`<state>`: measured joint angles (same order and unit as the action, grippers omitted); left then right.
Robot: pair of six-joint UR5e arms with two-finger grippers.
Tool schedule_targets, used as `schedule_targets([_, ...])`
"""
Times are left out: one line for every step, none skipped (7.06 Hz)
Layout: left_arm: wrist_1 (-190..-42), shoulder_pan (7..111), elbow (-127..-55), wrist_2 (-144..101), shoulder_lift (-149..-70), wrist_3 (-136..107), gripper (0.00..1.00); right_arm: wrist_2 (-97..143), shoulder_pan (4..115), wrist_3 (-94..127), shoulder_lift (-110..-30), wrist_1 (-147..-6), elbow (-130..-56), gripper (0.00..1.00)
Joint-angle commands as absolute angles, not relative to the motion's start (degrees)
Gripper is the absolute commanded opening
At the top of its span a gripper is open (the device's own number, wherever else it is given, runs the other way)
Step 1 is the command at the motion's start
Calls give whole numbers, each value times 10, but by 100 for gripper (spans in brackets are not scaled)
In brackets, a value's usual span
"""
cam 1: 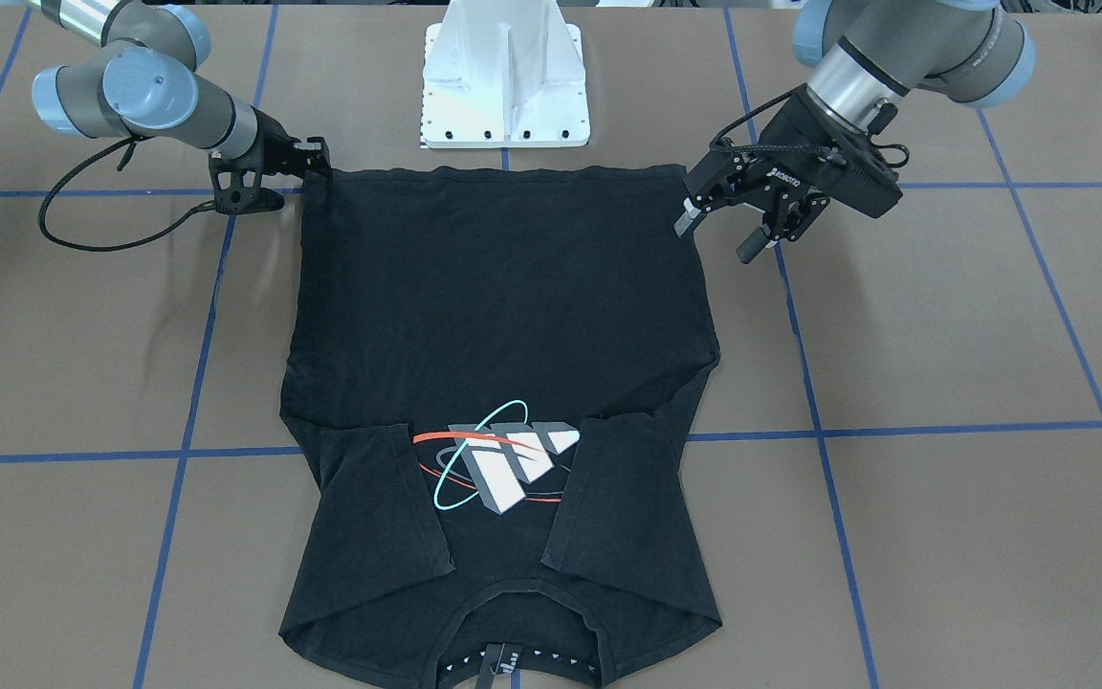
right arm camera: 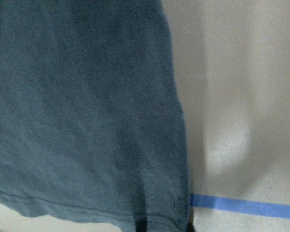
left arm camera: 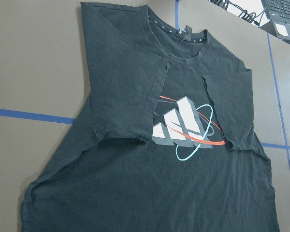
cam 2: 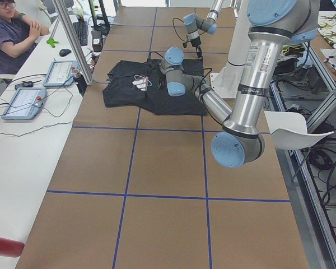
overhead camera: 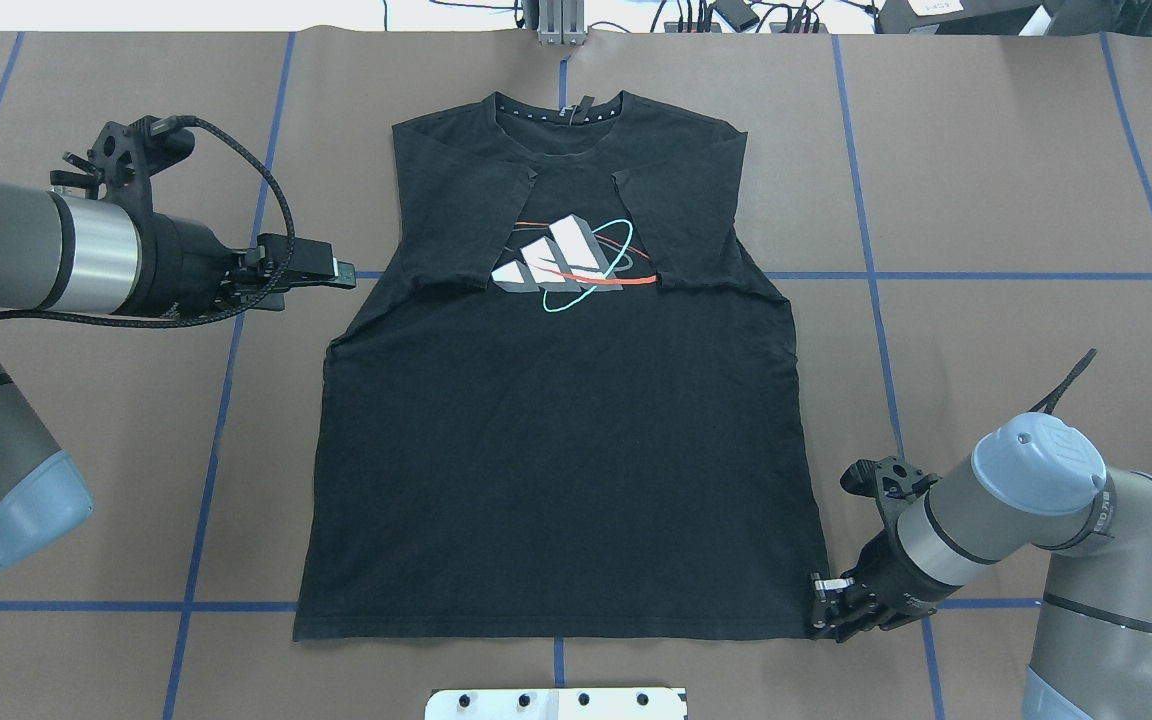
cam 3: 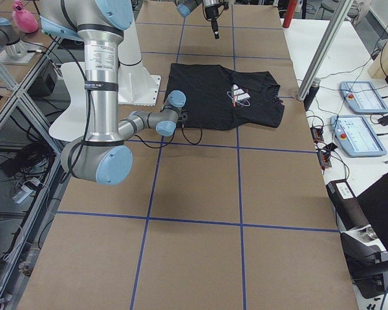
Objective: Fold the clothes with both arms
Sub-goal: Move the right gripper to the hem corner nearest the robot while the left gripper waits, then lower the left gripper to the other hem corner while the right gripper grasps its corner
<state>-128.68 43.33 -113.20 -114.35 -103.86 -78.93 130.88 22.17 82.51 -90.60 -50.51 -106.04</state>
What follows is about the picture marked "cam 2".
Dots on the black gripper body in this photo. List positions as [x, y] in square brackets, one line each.
[195, 42]

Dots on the black graphic t-shirt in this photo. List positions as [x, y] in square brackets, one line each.
[142, 84]

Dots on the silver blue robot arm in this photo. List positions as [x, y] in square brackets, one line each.
[266, 26]
[193, 23]

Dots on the black keyboard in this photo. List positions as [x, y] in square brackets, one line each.
[81, 30]

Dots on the black water bottle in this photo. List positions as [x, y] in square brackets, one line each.
[79, 80]

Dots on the white plastic chair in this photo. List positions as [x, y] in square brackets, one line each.
[289, 131]

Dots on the black computer mouse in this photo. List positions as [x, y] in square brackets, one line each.
[64, 52]

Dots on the upper blue teach pendant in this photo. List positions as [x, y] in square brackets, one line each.
[60, 74]

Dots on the blue teach pendant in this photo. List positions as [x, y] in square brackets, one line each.
[60, 74]
[26, 103]

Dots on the lower blue teach pendant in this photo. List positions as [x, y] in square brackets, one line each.
[26, 103]

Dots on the seated person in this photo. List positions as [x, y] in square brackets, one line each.
[18, 36]

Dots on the red bottle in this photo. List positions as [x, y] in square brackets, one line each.
[11, 248]

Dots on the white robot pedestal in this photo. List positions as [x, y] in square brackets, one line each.
[226, 82]

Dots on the grey aluminium frame post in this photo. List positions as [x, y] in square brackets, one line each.
[62, 12]

